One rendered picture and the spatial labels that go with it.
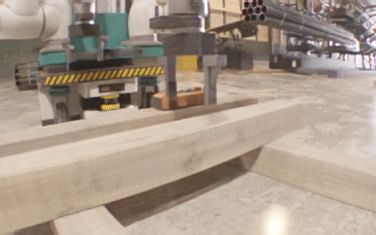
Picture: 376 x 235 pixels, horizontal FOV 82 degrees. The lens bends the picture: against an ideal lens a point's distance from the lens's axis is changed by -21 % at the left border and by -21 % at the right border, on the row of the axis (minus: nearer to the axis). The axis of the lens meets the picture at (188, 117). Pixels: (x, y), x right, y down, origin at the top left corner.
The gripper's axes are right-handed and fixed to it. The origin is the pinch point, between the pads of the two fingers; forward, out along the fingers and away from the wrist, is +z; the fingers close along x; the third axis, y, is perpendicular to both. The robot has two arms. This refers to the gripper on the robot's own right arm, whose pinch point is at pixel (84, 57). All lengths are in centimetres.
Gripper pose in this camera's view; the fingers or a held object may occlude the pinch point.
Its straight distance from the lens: 107.4
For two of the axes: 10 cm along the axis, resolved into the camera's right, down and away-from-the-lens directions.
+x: -8.5, 1.3, -5.1
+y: -5.3, -1.8, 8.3
